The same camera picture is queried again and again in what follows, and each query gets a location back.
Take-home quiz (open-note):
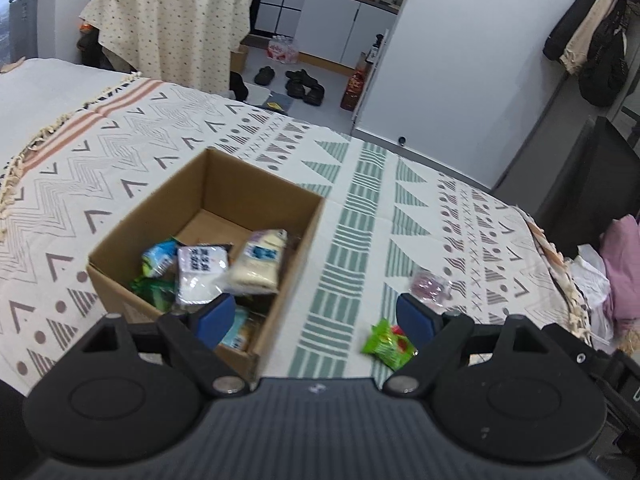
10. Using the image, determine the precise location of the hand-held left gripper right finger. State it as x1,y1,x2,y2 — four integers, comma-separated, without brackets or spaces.
382,292,563,396

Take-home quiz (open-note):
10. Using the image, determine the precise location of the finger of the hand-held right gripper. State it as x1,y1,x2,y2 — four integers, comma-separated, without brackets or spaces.
542,322,618,377

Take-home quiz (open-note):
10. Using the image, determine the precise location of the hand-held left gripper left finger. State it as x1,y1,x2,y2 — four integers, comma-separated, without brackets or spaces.
65,292,249,397

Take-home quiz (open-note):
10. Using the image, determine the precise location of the yellow green snack packet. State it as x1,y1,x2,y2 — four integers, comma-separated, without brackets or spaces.
220,306,266,353

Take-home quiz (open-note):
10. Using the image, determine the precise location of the purple candy packet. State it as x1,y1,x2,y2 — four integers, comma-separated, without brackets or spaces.
410,268,452,302

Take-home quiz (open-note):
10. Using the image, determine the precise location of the black and white snack packet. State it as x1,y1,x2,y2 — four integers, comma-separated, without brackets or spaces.
176,244,232,307

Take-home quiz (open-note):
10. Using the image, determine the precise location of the dark green snack packet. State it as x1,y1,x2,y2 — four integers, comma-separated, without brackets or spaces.
130,277,177,312

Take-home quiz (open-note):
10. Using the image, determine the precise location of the cream bread packet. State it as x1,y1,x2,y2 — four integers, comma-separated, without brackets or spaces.
227,229,288,295

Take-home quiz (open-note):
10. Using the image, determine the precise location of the blue snack packet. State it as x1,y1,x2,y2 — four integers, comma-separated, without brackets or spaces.
141,240,179,278

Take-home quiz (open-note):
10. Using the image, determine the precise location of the white crumpled cloth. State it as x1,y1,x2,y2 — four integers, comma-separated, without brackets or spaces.
570,245,613,346

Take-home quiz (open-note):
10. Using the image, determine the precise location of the pink clothing pile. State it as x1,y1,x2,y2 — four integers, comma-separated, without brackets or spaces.
600,215,640,323

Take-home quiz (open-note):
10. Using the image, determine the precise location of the patterned fringed blanket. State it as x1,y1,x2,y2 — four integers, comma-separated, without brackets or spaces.
0,72,593,396

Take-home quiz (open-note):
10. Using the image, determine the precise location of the yellow and black floor packet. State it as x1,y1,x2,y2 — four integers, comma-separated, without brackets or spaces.
260,91,293,113

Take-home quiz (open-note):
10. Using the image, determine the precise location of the red oil bottle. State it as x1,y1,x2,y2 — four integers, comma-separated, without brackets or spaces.
340,67,368,112

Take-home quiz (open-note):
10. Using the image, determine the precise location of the black spray bottle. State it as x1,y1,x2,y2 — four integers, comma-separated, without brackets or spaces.
367,34,388,66

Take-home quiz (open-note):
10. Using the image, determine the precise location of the pack of water bottles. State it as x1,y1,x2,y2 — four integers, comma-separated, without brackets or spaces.
267,36,301,63

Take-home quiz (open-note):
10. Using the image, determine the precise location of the white bed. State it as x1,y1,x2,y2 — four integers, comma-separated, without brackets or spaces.
0,57,131,171

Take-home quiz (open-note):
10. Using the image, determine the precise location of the round table with dotted cloth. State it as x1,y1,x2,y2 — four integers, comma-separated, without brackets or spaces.
80,0,253,93

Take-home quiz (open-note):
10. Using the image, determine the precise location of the dark clothes pile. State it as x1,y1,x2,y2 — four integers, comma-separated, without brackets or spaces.
75,25,131,71

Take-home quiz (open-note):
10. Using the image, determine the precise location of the white kitchen cabinet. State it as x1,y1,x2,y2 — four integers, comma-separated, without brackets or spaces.
295,0,401,68

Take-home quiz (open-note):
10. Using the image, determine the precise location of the hanging beige garment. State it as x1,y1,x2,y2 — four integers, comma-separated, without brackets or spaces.
559,0,628,76

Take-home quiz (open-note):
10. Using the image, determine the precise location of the hanging black jacket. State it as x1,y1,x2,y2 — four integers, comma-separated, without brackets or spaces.
542,0,621,63

